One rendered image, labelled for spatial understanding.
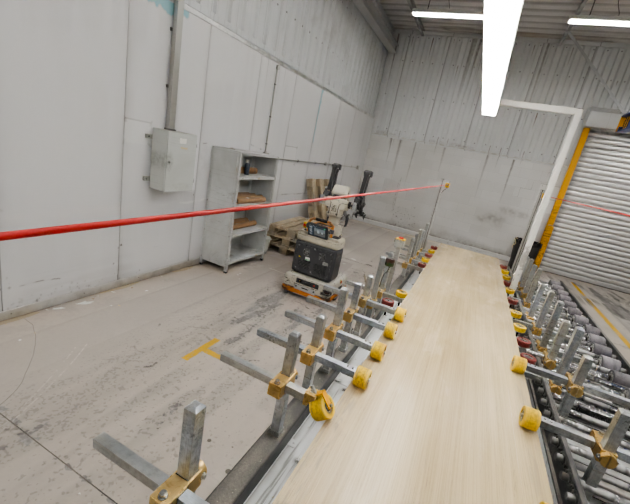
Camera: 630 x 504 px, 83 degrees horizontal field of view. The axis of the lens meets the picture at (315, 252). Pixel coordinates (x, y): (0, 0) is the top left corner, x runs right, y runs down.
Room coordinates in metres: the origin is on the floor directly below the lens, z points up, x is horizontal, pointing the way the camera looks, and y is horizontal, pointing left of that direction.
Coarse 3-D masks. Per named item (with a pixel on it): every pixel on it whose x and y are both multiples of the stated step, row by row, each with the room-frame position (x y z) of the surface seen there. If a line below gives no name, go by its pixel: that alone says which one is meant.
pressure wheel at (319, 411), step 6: (318, 396) 1.04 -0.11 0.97; (312, 402) 1.03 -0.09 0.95; (318, 402) 1.01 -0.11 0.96; (324, 402) 1.02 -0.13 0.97; (312, 408) 1.01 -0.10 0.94; (318, 408) 1.00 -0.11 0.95; (324, 408) 1.00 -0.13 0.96; (312, 414) 1.00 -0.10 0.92; (318, 414) 1.00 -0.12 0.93; (324, 414) 0.99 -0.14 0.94; (330, 414) 1.01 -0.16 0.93; (318, 420) 1.00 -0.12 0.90
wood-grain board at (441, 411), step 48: (432, 288) 2.66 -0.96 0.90; (480, 288) 2.93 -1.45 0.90; (384, 336) 1.70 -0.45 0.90; (432, 336) 1.82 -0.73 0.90; (480, 336) 1.95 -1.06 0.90; (384, 384) 1.28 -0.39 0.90; (432, 384) 1.35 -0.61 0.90; (480, 384) 1.43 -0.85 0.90; (336, 432) 0.97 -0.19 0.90; (384, 432) 1.01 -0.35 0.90; (432, 432) 1.06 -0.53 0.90; (480, 432) 1.11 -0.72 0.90; (528, 432) 1.16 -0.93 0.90; (288, 480) 0.76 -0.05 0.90; (336, 480) 0.79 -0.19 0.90; (384, 480) 0.82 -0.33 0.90; (432, 480) 0.86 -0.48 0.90; (480, 480) 0.89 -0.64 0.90; (528, 480) 0.93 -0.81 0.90
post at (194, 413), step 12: (192, 408) 0.66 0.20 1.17; (204, 408) 0.67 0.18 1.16; (192, 420) 0.65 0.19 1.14; (204, 420) 0.68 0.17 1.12; (192, 432) 0.65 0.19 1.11; (180, 444) 0.66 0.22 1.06; (192, 444) 0.65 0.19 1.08; (180, 456) 0.66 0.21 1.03; (192, 456) 0.65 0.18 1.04; (180, 468) 0.66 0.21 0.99; (192, 468) 0.66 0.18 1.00
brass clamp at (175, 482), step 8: (200, 464) 0.70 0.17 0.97; (176, 472) 0.66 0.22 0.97; (200, 472) 0.68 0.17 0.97; (168, 480) 0.64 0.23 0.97; (176, 480) 0.64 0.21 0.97; (184, 480) 0.65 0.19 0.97; (192, 480) 0.65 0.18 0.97; (200, 480) 0.68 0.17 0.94; (160, 488) 0.62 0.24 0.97; (168, 488) 0.62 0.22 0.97; (176, 488) 0.62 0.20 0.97; (184, 488) 0.63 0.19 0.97; (192, 488) 0.65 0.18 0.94; (152, 496) 0.59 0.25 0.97; (168, 496) 0.60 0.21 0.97; (176, 496) 0.60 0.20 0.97
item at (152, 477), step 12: (96, 444) 0.71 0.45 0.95; (108, 444) 0.71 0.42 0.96; (120, 444) 0.71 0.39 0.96; (108, 456) 0.69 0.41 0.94; (120, 456) 0.68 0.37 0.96; (132, 456) 0.69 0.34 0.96; (132, 468) 0.66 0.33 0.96; (144, 468) 0.66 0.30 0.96; (156, 468) 0.67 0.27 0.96; (144, 480) 0.65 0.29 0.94; (156, 480) 0.64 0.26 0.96; (192, 492) 0.63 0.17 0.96
